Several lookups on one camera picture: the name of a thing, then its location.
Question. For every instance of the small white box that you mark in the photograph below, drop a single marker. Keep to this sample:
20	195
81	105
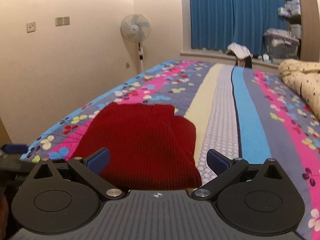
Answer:
267	58

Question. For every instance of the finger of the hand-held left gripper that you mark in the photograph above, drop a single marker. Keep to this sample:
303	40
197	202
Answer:
15	149

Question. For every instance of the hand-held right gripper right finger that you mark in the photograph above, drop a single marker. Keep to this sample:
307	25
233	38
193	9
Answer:
217	162

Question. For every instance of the clear plastic storage bin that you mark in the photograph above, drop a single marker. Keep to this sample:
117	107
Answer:
280	45

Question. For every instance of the single wall switch plate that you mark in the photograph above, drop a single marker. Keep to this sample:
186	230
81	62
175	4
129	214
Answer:
31	27

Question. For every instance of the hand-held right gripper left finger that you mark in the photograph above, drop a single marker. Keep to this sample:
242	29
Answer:
98	161

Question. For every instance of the white plastic storage box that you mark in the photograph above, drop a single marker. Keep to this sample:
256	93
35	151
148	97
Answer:
295	31

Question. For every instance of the pile of white shelf boxes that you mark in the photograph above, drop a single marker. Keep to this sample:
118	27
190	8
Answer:
290	7

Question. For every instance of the white clothes pile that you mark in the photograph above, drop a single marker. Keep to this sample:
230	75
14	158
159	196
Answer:
240	49

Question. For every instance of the white standing fan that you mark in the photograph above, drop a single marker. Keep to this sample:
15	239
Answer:
135	27

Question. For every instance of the red knit sweater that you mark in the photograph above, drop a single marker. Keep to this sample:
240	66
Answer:
145	140

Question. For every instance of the blue curtain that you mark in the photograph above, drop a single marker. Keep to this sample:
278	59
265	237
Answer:
225	12

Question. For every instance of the floral striped fleece blanket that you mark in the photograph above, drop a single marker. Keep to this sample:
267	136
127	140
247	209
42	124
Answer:
250	130

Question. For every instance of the cream star-print quilt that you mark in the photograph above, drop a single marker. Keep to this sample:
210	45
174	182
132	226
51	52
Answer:
302	80

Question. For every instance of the wooden shelf unit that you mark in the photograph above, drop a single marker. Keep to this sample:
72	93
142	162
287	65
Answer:
310	17

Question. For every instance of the white wall switch plate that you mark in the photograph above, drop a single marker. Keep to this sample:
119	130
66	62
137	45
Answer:
66	20
59	21

